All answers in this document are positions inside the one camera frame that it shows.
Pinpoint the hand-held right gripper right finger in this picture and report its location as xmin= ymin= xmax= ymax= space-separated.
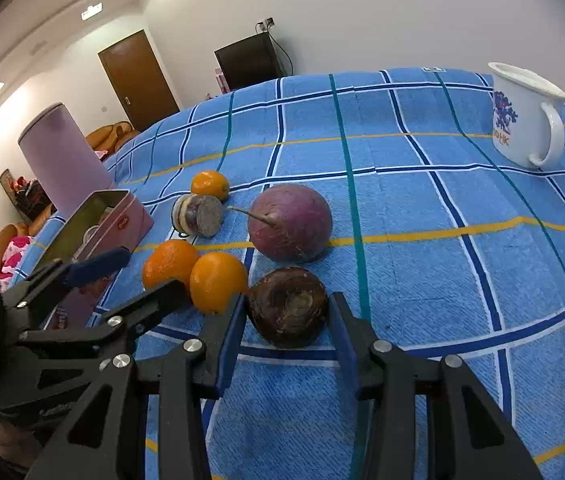
xmin=327 ymin=291 xmax=546 ymax=480

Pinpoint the purple round fruit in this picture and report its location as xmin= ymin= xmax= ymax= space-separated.
xmin=226 ymin=184 xmax=334 ymax=263

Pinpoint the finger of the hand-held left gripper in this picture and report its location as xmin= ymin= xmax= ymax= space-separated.
xmin=2 ymin=247 xmax=132 ymax=311
xmin=16 ymin=279 xmax=194 ymax=347

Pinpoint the white mug with blue print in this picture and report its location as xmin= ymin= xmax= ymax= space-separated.
xmin=487 ymin=62 xmax=565 ymax=171

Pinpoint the brown armchair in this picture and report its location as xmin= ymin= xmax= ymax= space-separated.
xmin=0 ymin=205 xmax=58 ymax=273

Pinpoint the pink metal tin box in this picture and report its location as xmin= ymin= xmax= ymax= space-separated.
xmin=35 ymin=189 xmax=156 ymax=331

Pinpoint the pink floral cloth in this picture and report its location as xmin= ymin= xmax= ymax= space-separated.
xmin=0 ymin=237 xmax=33 ymax=281

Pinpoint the brown wooden door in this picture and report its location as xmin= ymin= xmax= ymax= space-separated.
xmin=98 ymin=30 xmax=180 ymax=132

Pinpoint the person's left hand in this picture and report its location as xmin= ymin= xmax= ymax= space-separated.
xmin=0 ymin=417 xmax=46 ymax=473

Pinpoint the black television cable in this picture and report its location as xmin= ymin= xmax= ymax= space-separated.
xmin=268 ymin=30 xmax=294 ymax=77

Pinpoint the pink electric kettle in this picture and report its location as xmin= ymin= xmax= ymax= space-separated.
xmin=18 ymin=102 xmax=116 ymax=216

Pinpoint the small orange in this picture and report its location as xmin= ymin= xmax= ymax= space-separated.
xmin=190 ymin=170 xmax=230 ymax=202

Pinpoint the dark brown water chestnut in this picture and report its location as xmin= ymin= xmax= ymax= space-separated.
xmin=247 ymin=266 xmax=330 ymax=350

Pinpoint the dark chair with clothes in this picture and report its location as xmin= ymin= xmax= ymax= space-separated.
xmin=0 ymin=169 xmax=56 ymax=223

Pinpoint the black television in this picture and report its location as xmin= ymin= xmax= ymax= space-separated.
xmin=214 ymin=34 xmax=287 ymax=92

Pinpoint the orange-brown leather sofa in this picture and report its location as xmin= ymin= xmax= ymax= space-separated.
xmin=85 ymin=121 xmax=140 ymax=153

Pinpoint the blue checked tablecloth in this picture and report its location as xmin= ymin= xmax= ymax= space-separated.
xmin=10 ymin=67 xmax=565 ymax=480

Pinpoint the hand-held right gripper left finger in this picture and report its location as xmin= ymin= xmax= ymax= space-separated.
xmin=25 ymin=292 xmax=248 ymax=480

